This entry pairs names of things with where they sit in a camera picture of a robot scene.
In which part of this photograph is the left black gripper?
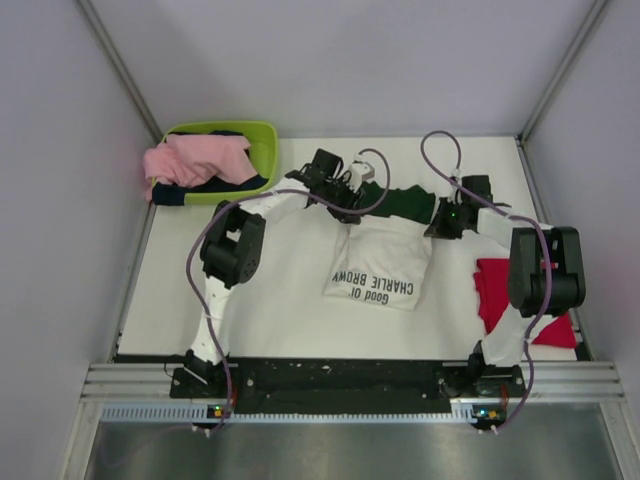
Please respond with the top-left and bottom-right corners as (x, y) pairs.
(321, 176), (365, 225)

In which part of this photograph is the white and green t-shirt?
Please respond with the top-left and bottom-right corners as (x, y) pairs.
(323, 182), (436, 311)

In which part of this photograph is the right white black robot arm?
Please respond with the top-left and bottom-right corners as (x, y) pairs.
(425, 175), (586, 396)

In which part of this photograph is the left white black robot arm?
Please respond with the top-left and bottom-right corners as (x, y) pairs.
(184, 149), (375, 397)

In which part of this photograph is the lime green plastic basin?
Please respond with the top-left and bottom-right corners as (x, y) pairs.
(143, 121), (279, 206)

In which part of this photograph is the folded red t-shirt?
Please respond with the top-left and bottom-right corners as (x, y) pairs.
(473, 258), (577, 349)

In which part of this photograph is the pink t-shirt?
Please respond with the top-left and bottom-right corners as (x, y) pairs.
(143, 134), (258, 200)

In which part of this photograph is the navy blue t-shirt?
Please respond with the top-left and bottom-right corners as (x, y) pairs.
(150, 130), (268, 206)

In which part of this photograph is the grey slotted cable duct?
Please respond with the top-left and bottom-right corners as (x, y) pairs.
(101, 397), (503, 425)

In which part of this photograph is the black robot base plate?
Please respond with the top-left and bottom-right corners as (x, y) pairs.
(170, 357), (514, 415)

